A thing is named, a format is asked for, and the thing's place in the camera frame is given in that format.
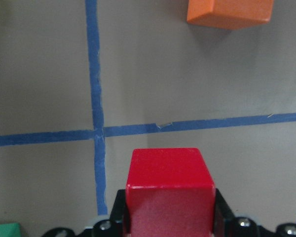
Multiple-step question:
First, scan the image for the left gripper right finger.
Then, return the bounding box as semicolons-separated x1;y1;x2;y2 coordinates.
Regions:
213;188;234;234

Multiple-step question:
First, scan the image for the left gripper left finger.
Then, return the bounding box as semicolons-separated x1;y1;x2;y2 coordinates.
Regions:
110;190;131;234

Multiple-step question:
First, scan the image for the red block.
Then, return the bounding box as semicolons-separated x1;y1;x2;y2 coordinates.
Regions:
125;148;216;237

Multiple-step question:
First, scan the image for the green block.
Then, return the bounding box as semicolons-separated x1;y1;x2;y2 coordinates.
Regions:
0;223;21;237

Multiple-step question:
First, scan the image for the orange block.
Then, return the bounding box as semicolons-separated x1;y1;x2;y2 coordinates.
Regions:
186;0;274;30

